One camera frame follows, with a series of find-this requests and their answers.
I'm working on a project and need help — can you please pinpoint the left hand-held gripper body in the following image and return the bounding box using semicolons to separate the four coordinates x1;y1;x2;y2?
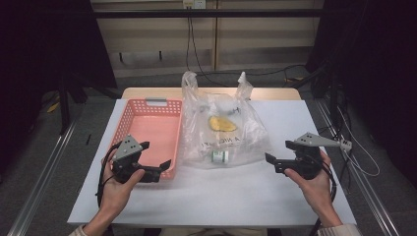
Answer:
110;134;162;184

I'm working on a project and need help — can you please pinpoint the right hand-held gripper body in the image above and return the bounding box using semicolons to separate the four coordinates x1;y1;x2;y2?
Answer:
274;132;341;181

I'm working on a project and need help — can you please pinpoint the clear plastic bag yellow face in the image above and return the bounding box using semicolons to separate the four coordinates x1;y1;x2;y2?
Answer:
180;71;272;170

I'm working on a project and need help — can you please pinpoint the person's right hand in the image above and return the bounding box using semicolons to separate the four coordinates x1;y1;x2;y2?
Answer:
284;150;332;210

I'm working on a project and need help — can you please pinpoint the person's left hand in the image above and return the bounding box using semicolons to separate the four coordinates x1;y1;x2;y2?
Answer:
97;148;146;214

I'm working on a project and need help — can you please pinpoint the pink plastic basket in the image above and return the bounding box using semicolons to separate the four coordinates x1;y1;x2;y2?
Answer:
109;97;183;181

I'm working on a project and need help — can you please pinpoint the white table cover sheet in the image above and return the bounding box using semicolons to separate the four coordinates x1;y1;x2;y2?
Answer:
67;98;357;228

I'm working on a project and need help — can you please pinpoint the black metal stand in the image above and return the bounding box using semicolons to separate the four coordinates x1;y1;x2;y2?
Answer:
57;73;116;136

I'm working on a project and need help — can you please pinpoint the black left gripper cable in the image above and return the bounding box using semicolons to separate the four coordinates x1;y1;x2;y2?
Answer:
95;143;120;208

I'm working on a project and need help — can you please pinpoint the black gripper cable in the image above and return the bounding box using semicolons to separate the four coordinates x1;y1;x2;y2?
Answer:
95;143;120;208
309;156;338;236

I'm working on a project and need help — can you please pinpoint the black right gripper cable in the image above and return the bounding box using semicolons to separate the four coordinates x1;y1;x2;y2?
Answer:
309;156;338;236

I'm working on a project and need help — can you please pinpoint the white cable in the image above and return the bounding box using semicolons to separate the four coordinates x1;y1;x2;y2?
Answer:
336;106;382;178

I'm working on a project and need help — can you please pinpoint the metal floor rail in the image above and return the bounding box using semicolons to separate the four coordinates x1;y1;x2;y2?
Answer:
315;97;401;236
7;119;85;236

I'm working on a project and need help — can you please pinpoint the black floor cable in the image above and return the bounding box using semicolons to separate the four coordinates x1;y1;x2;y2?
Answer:
203;64;308;84

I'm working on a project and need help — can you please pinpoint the black hanging cable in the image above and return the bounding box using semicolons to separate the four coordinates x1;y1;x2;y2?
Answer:
185;8;217;86

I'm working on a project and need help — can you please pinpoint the white wall socket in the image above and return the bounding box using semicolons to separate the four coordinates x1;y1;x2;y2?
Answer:
182;0;207;10

